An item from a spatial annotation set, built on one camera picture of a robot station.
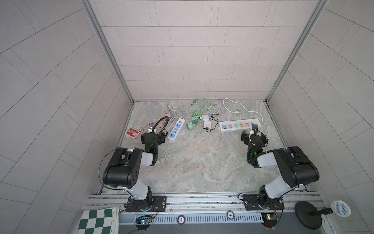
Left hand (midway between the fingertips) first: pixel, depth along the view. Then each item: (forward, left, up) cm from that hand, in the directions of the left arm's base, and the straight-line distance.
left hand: (155, 129), depth 95 cm
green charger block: (+4, -23, -1) cm, 23 cm away
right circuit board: (-47, -62, -4) cm, 78 cm away
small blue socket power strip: (0, -14, -1) cm, 14 cm away
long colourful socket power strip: (+4, -51, -1) cm, 51 cm away
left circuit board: (-49, -3, -2) cm, 49 cm away
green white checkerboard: (-48, +16, -3) cm, 51 cm away
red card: (-1, +16, -3) cm, 16 cm away
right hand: (-1, -63, +2) cm, 63 cm away
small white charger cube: (+13, -34, -2) cm, 36 cm away
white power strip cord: (+17, -58, -2) cm, 61 cm away
